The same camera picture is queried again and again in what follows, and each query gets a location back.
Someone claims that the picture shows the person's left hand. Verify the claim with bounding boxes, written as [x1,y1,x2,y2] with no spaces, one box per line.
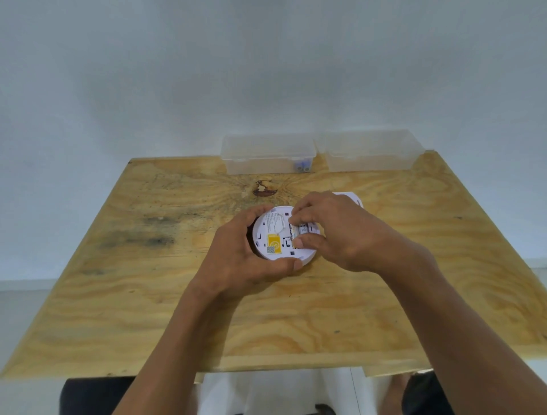
[188,204,304,301]

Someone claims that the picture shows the person's right hand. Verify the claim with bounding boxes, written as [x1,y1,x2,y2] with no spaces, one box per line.
[288,191,421,275]

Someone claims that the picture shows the black and gold battery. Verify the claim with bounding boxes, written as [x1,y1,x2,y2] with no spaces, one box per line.
[289,222,320,237]

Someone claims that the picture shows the white round smoke detector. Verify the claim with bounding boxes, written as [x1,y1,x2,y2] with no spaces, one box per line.
[246,206,322,262]

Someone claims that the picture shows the person's left forearm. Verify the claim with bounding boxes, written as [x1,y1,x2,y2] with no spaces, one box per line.
[112,282,242,415]

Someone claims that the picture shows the person's right forearm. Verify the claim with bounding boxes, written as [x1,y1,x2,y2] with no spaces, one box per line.
[378,245,547,415]

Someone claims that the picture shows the white round mounting plate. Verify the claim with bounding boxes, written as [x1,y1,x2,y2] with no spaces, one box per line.
[332,191,364,210]

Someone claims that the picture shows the clear plastic box with batteries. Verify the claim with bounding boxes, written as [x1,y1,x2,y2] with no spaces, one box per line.
[221,134,317,175]

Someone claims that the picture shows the empty clear plastic box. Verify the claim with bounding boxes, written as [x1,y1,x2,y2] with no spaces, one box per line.
[320,129,424,172]

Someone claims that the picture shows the person's right leg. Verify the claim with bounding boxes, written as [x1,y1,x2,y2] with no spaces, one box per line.
[381,372,413,415]

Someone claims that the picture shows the black shorts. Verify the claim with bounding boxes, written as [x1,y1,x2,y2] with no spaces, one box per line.
[59,370,456,415]

